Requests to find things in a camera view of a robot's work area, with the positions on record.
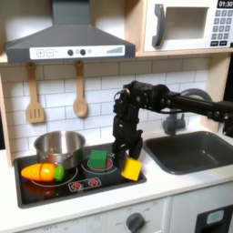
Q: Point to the yellow block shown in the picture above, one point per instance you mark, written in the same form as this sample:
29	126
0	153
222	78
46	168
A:
132	170

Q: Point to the green block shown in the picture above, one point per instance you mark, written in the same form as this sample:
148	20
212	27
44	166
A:
98	159

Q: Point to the steel pot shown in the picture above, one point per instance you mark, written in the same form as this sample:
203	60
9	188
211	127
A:
57	151

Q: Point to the black toy stove top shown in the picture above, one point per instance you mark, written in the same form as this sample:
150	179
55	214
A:
100	185

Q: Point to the dark grey tap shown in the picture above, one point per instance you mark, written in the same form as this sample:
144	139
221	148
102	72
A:
173	124

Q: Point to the dark grey sink basin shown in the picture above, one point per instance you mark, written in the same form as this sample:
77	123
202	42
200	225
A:
188	151

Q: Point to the wooden spoon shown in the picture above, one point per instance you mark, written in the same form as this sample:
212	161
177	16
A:
80	106

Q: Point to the grey oven knob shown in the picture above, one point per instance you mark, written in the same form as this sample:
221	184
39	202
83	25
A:
135	223

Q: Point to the orange toy carrot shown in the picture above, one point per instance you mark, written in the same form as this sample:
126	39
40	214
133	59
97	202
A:
39	173

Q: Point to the wooden slotted spatula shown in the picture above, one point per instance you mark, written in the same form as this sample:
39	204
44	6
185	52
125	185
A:
31	85

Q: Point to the white toy microwave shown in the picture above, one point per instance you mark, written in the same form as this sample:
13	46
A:
188	44

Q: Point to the black oven door window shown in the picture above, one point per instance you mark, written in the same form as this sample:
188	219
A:
212	226

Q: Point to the grey extractor hood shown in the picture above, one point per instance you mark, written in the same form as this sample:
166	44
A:
69	36

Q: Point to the wooden kitchen shelf frame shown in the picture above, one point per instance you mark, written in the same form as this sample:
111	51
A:
218	75

